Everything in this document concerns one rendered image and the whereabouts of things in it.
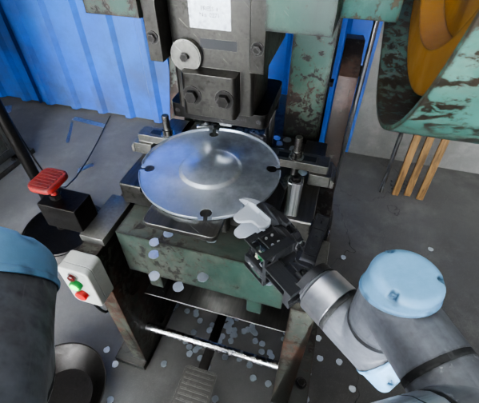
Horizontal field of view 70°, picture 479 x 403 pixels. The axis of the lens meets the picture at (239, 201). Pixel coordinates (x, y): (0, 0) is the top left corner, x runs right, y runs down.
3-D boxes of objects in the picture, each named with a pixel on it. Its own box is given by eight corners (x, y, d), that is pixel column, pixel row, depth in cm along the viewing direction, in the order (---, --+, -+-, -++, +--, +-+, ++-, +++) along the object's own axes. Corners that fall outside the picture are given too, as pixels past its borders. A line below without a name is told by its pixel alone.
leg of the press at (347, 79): (303, 423, 106) (397, 235, 43) (266, 411, 108) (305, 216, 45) (332, 215, 169) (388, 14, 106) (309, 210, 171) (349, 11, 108)
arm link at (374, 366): (438, 341, 40) (413, 368, 46) (365, 277, 47) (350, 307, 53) (397, 383, 37) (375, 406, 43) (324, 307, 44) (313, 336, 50)
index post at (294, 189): (297, 217, 71) (302, 183, 65) (282, 214, 72) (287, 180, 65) (299, 208, 73) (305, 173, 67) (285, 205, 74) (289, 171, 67)
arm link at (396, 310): (498, 328, 30) (446, 373, 38) (417, 234, 38) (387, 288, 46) (423, 355, 29) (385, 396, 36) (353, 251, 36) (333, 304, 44)
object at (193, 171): (153, 130, 81) (153, 127, 81) (275, 130, 81) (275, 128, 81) (123, 220, 61) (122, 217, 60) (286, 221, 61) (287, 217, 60)
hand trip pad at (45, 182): (61, 217, 74) (47, 191, 69) (37, 211, 76) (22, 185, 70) (81, 196, 79) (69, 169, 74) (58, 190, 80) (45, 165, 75)
